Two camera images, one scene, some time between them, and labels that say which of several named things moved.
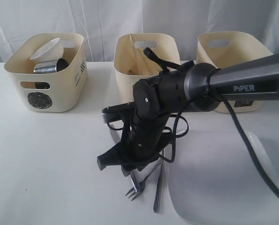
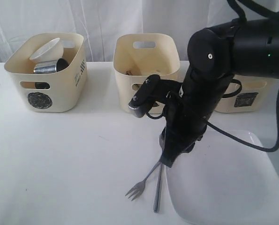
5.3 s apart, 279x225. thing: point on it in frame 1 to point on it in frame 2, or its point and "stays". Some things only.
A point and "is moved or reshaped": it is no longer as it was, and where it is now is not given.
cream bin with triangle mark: (131, 63) stays
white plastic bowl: (51, 51) stays
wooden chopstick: (131, 71) is moved or reshaped
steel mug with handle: (45, 67) stays
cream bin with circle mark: (56, 92) stays
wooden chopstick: (135, 54) to (128, 72)
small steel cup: (62, 64) stays
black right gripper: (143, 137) to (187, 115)
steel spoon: (157, 196) stays
